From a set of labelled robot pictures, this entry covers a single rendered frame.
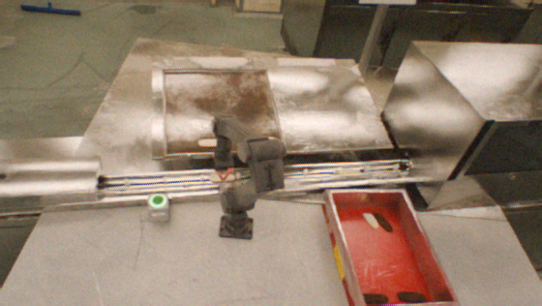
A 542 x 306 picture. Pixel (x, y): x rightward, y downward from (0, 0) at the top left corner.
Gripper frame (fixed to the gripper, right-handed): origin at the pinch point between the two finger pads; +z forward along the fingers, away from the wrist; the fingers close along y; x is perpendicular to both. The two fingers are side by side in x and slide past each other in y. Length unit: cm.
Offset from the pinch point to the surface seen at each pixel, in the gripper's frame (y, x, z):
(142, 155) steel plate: -18.2, -30.7, 6.2
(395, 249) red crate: 37, 60, 6
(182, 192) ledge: 6.7, -15.4, 2.1
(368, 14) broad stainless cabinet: -165, 132, 5
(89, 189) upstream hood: 7.8, -46.5, -3.6
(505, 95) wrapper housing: 9, 98, -42
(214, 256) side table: 32.1, -6.0, 6.3
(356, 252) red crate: 37, 44, 6
